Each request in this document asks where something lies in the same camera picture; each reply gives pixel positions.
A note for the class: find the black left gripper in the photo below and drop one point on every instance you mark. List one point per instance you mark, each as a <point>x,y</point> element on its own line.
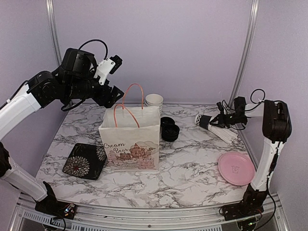
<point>103,99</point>

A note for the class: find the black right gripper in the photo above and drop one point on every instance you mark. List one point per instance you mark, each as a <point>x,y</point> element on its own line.
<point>219,117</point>

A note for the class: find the white paper takeout bag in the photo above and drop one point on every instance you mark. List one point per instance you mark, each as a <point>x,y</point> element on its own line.
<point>131,137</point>

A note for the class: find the black cup holding straws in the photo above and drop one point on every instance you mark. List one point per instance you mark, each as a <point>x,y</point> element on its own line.
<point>203,121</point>

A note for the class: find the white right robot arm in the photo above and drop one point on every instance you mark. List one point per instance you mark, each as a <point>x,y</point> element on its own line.
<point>276,129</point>

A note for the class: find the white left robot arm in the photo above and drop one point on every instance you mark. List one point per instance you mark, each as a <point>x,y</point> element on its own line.
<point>79,76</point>

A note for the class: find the stack of paper cups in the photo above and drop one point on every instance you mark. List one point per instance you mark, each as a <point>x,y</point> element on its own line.
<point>154,100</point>

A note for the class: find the pink plastic plate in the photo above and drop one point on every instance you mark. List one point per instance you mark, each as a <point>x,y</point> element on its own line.
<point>236,168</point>

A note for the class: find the stack of black lids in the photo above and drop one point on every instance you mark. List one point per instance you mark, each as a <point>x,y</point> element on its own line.
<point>170,132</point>

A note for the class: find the loose black lid on table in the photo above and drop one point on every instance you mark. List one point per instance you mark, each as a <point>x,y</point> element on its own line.
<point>166,121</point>

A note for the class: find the black floral tray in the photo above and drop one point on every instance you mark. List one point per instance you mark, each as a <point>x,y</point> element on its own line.
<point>85,161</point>

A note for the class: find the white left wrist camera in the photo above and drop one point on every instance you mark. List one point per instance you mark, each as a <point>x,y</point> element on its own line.
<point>106,67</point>

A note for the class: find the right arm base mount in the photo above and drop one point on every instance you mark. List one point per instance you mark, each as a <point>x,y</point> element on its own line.
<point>251,204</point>

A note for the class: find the left aluminium frame post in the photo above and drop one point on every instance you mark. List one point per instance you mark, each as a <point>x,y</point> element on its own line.
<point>53,30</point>

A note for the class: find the aluminium frame post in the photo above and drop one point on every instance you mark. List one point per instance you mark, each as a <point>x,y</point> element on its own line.
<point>53,30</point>
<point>246,50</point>

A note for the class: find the right aluminium frame post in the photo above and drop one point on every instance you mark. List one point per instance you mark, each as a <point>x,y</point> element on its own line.
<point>246,50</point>

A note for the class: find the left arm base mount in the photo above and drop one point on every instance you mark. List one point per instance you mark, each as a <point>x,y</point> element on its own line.
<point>50,205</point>

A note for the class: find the aluminium table edge rail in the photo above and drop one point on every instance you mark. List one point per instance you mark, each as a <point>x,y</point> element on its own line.
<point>104,218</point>

